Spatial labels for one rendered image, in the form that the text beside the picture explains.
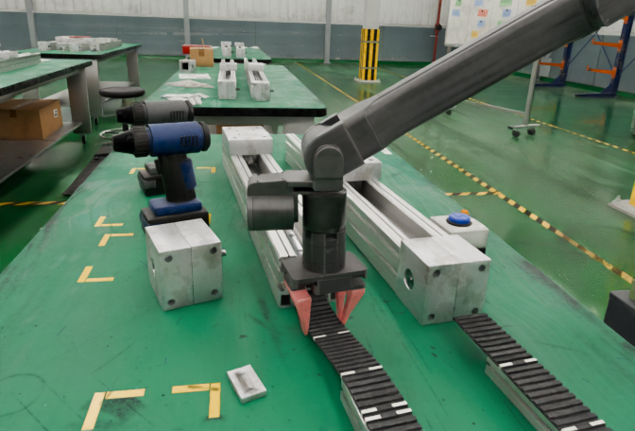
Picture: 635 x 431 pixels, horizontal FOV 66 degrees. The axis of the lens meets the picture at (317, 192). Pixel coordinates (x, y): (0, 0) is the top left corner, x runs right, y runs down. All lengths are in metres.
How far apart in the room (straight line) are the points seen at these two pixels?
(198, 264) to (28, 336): 0.23
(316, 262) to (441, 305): 0.21
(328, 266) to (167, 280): 0.24
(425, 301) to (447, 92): 0.30
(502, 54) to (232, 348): 0.49
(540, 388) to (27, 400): 0.56
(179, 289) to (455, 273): 0.40
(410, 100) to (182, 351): 0.42
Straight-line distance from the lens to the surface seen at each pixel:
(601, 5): 0.64
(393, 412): 0.55
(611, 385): 0.74
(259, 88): 2.67
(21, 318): 0.82
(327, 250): 0.63
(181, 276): 0.75
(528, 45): 0.64
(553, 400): 0.62
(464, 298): 0.76
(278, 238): 0.77
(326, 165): 0.57
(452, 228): 0.93
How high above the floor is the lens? 1.18
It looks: 19 degrees down
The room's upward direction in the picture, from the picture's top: 2 degrees clockwise
